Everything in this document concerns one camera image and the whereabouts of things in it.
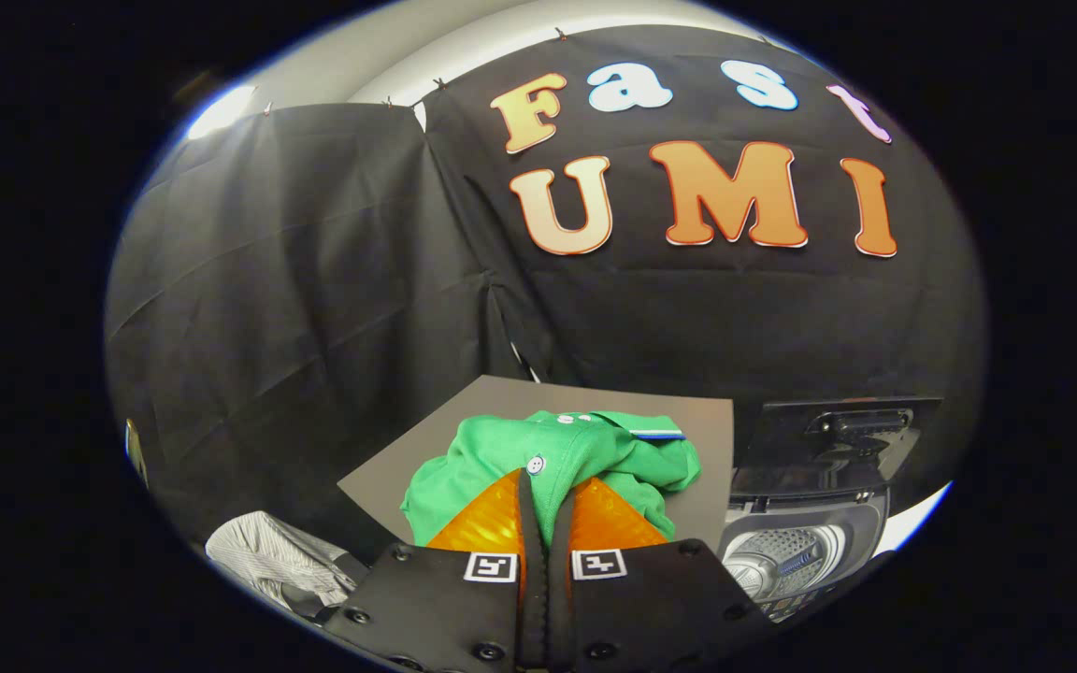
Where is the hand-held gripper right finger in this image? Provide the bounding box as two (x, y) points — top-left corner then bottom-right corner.
(548, 477), (773, 672)

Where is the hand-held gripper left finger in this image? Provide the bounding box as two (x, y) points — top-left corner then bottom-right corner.
(323, 467), (549, 672)

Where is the green polo shirt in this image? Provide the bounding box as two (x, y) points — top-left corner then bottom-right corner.
(400, 409), (702, 548)

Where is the dark washing machine lid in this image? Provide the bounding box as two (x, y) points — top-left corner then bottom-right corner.
(733, 396), (943, 496)

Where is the grey washing machine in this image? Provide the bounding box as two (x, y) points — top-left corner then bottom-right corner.
(718, 488), (890, 623)

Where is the white striped cloth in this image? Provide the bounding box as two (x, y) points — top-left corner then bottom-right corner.
(206, 510), (359, 613)

